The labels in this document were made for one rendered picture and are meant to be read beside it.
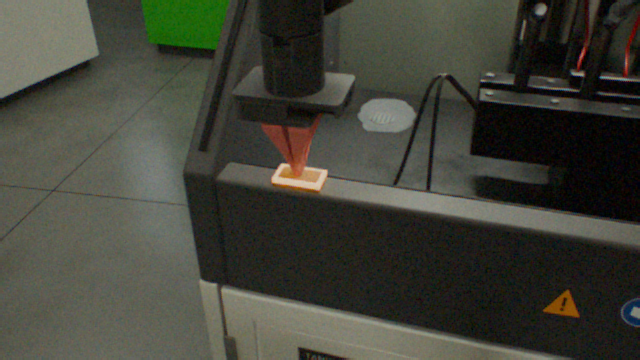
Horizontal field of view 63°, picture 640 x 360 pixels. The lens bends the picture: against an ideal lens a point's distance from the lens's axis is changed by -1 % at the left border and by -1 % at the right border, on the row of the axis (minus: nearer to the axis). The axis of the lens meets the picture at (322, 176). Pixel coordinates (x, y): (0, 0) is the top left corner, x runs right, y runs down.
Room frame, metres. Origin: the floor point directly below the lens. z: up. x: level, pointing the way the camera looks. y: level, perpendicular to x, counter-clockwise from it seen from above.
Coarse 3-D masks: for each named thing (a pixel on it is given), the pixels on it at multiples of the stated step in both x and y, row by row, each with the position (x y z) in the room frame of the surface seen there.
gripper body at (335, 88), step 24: (264, 48) 0.43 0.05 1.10; (288, 48) 0.42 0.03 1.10; (312, 48) 0.43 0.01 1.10; (264, 72) 0.44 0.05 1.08; (288, 72) 0.42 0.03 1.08; (312, 72) 0.43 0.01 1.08; (240, 96) 0.43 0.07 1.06; (264, 96) 0.43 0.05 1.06; (288, 96) 0.42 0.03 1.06; (312, 96) 0.43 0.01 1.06; (336, 96) 0.42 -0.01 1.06
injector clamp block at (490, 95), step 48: (480, 96) 0.60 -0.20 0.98; (528, 96) 0.60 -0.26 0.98; (576, 96) 0.62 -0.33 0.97; (624, 96) 0.60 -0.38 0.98; (480, 144) 0.59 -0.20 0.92; (528, 144) 0.57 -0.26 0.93; (576, 144) 0.56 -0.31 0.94; (624, 144) 0.54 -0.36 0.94; (576, 192) 0.55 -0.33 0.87; (624, 192) 0.54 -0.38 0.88
